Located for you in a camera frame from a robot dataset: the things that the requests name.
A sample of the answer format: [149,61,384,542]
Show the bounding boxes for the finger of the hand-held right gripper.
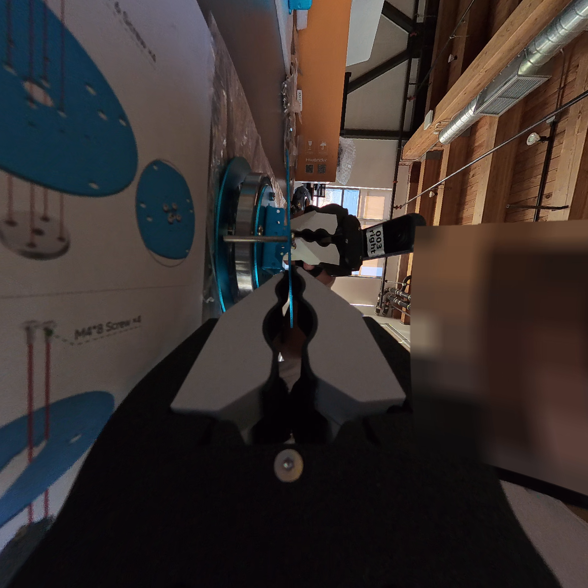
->
[292,237,342,268]
[289,208,341,239]

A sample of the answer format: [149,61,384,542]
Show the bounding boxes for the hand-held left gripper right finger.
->
[292,268,408,444]

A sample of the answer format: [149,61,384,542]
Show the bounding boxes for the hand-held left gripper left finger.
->
[170,268,296,444]

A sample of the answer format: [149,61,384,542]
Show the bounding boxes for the long steel screw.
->
[223,233,296,243]

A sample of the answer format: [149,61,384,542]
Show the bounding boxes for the blue turntable disc with bearing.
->
[232,172,295,295]

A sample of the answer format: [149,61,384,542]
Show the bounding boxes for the grey desk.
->
[195,0,299,184]

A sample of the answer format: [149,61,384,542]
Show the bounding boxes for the distant window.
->
[322,186,396,278]

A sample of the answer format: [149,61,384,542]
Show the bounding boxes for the bubble wrap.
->
[337,138,357,184]

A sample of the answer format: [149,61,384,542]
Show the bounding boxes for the white instruction booklet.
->
[0,0,217,552]

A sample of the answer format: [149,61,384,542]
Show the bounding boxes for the small clear parts bag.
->
[280,78,306,134]

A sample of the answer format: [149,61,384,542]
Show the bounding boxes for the orange cardboard box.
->
[294,0,352,182]

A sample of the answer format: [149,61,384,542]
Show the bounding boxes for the clear plastic bag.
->
[202,9,290,313]

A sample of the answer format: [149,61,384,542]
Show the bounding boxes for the wooden ceiling beam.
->
[402,0,588,159]

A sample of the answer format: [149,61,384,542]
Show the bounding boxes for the black wall pipes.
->
[377,276,413,319]

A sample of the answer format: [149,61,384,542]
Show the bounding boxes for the silver ventilation duct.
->
[439,0,588,145]

